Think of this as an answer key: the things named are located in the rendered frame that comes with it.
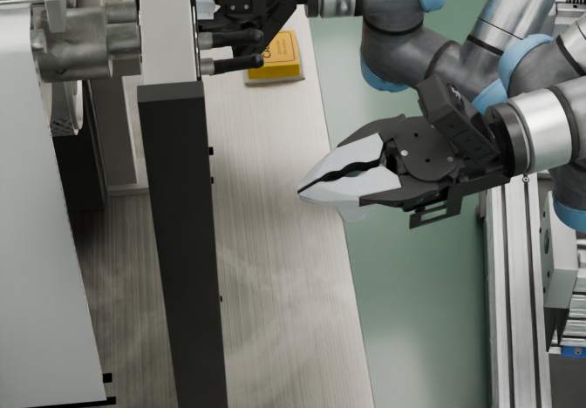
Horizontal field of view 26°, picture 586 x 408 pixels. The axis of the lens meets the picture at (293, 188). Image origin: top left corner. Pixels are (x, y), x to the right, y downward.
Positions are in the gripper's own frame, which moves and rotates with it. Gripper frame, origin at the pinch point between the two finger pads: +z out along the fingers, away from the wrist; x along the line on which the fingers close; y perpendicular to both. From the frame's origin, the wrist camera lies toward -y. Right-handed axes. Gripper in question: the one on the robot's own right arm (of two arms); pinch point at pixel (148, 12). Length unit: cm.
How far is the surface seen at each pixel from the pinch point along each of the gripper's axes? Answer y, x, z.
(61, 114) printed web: 9.0, 24.6, 8.8
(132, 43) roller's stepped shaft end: 25.4, 32.4, 0.3
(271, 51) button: -16.6, -9.1, -15.4
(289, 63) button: -16.6, -6.7, -17.6
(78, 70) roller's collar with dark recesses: 24.4, 34.3, 5.2
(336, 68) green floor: -109, -99, -38
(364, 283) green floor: -109, -36, -36
